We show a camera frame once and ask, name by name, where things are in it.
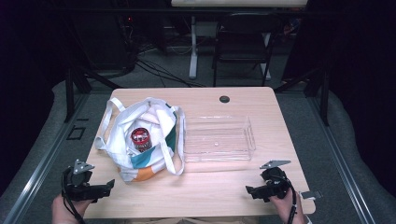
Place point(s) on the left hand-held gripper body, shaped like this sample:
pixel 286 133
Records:
pixel 77 183

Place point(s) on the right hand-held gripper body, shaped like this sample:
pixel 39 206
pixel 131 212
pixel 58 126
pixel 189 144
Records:
pixel 275 183

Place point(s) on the person's right hand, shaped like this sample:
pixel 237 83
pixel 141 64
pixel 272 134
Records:
pixel 288 208

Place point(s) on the person's left hand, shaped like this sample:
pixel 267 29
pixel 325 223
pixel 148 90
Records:
pixel 63 211

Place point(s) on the red can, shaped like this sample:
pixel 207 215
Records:
pixel 140 138

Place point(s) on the clear plastic tray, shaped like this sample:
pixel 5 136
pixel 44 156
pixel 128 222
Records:
pixel 218 140

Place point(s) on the white tote bag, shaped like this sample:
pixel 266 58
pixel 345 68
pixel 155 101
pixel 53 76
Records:
pixel 162 124

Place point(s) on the black metal stand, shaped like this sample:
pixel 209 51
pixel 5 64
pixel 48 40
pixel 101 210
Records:
pixel 70 90
pixel 323 93

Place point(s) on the black folding chair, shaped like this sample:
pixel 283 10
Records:
pixel 243 37

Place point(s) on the white desk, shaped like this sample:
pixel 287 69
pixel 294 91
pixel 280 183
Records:
pixel 236 2

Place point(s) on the aluminium floor rail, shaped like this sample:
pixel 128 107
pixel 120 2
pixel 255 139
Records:
pixel 37 174
pixel 342 161

